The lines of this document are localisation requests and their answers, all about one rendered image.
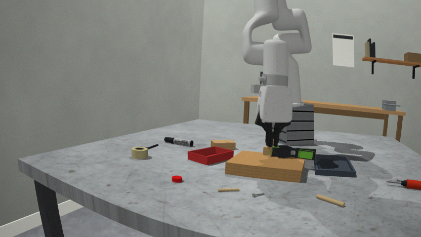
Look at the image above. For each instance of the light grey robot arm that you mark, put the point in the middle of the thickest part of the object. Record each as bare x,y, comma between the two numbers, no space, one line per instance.
279,67

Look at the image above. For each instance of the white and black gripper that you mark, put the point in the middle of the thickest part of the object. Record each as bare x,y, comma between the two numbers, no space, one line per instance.
274,106

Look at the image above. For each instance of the red short cylinder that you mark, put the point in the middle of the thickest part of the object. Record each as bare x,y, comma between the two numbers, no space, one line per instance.
177,179

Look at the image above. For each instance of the small wooden block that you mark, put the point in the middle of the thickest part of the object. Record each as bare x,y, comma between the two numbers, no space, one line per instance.
267,150

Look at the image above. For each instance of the red rectangular tray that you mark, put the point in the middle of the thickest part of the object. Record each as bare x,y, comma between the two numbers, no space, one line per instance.
210,155

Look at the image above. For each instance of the white marker pen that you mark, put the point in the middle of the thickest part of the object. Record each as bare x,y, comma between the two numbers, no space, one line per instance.
178,141

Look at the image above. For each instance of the light brown wooden board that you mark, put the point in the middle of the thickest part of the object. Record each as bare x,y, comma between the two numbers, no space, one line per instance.
256,165

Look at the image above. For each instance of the light brown wooden block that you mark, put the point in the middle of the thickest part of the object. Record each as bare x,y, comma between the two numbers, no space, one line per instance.
228,144

